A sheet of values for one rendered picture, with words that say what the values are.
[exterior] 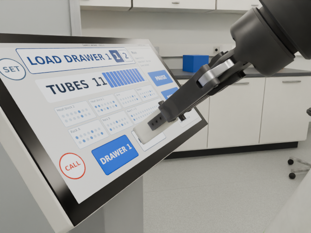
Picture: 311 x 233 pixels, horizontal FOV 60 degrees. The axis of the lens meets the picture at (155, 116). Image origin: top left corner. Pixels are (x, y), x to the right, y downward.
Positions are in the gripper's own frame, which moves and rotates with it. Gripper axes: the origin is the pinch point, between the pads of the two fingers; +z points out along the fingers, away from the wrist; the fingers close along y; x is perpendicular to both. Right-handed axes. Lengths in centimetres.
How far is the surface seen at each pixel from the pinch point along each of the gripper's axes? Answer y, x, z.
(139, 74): -21.6, -14.1, 9.5
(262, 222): -142, 84, 64
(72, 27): -52, -58, 40
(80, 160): 7.2, -1.7, 9.5
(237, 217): -139, 74, 77
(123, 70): -16.4, -15.7, 9.5
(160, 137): -13.6, 1.6, 9.5
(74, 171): 9.1, -0.7, 9.5
